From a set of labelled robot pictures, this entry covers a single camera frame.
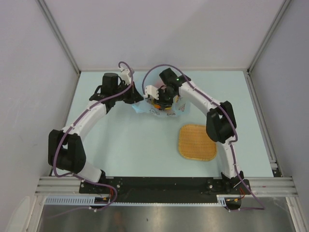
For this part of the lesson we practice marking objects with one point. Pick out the light blue plastic bag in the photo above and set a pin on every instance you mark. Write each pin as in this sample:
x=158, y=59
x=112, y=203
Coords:
x=178, y=110

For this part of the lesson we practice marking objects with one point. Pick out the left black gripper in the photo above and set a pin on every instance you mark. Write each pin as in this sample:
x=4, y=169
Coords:
x=134, y=96

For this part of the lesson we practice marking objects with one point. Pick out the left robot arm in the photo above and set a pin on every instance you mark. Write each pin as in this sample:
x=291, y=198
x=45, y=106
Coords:
x=65, y=146

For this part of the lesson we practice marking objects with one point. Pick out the white slotted cable duct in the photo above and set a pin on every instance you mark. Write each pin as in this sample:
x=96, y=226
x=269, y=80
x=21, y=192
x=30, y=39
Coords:
x=102, y=201

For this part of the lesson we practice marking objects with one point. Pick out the aluminium frame rail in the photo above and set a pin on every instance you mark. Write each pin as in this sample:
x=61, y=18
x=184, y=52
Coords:
x=259, y=186

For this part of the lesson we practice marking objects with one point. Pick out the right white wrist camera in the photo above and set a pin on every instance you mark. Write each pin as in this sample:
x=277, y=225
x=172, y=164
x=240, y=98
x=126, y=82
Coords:
x=151, y=92

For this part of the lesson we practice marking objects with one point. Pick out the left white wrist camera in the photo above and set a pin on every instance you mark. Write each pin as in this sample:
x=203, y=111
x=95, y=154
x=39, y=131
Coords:
x=125, y=75

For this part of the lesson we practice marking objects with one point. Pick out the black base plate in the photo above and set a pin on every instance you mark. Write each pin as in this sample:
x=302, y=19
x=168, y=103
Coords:
x=174, y=189

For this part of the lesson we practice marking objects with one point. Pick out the woven bamboo tray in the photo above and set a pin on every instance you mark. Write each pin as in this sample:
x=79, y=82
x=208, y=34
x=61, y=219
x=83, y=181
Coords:
x=195, y=144

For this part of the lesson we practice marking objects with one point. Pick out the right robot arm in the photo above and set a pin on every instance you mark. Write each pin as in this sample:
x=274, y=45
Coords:
x=220, y=119

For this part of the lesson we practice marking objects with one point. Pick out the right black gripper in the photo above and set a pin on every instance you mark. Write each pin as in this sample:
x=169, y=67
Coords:
x=163, y=104

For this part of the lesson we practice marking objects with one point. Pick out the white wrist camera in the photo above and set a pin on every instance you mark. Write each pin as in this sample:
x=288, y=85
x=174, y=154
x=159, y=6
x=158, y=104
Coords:
x=151, y=92
x=125, y=75

